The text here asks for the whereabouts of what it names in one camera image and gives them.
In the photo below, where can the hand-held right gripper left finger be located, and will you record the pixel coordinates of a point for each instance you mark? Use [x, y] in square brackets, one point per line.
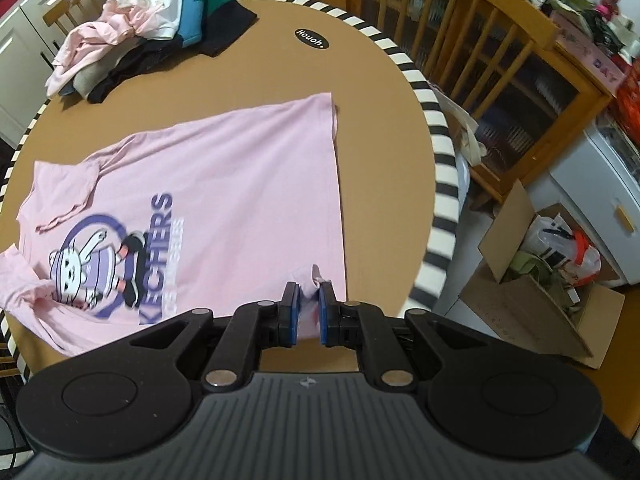
[290, 317]

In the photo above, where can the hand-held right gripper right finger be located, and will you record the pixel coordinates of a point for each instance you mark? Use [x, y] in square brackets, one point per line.
[326, 317]

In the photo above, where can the pink printed t-shirt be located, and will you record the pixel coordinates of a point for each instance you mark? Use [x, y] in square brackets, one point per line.
[225, 170]

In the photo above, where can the cardboard box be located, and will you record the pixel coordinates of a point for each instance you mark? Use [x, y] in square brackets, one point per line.
[525, 310]

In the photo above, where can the olive cloth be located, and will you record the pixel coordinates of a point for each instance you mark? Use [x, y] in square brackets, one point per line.
[530, 267]

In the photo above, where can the white and orange plastic bag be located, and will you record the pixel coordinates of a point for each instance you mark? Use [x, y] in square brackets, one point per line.
[545, 240]

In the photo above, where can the white cloth bag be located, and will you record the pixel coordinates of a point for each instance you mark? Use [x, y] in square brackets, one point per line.
[465, 125]

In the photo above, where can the white plastic drawer unit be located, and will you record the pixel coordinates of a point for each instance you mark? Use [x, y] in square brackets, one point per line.
[590, 185]

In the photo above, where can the black garment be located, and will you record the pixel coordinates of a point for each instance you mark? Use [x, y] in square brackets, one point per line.
[145, 60]

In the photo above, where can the grey garment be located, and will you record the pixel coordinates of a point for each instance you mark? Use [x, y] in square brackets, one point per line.
[92, 80]

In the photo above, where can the light pink garment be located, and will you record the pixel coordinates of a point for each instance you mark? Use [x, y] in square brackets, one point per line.
[95, 45]

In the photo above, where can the white garment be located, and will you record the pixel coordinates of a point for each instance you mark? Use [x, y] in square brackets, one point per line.
[155, 10]

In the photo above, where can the wooden spindle chair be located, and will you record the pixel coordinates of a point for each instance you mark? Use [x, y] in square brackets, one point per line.
[62, 10]
[500, 2]

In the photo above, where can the pink lettered gift box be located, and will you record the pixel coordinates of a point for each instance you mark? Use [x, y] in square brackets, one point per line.
[590, 55]

